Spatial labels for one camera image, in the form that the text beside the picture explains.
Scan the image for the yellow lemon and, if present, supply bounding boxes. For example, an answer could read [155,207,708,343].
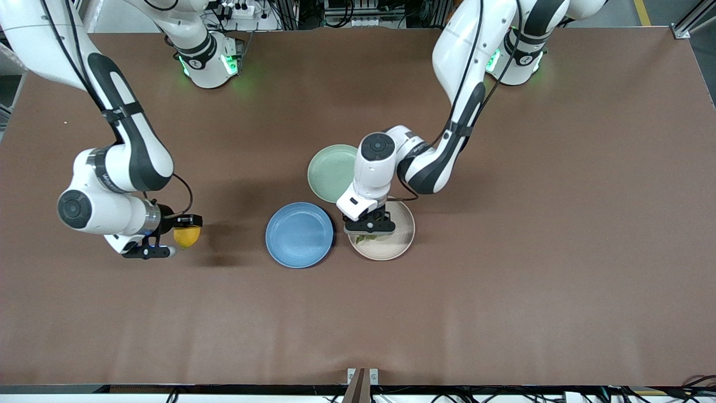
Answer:
[173,225,201,250]

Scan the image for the beige round plate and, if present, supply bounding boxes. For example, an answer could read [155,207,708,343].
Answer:
[346,200,416,262]

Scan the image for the green round plate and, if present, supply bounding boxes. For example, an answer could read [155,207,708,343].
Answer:
[307,144,360,204]

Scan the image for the blue round plate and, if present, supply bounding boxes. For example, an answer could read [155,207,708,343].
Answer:
[265,201,335,269]

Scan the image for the white electronics box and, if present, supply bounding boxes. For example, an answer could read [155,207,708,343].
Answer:
[323,0,388,29]

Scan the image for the white power strip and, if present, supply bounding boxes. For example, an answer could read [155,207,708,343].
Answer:
[219,0,257,18]

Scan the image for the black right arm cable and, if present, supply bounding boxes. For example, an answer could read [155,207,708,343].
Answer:
[39,0,195,220]

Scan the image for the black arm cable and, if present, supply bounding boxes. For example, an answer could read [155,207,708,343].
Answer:
[39,0,195,220]
[385,0,525,202]

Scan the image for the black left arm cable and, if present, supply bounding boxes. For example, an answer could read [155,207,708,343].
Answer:
[385,0,525,202]

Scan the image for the small metal table bracket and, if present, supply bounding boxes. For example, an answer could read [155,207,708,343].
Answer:
[347,367,379,387]

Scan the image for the dark camera stand pole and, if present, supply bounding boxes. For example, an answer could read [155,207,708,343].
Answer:
[342,368,366,403]

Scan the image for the aluminium frame profile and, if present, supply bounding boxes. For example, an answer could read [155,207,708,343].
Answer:
[670,0,716,40]

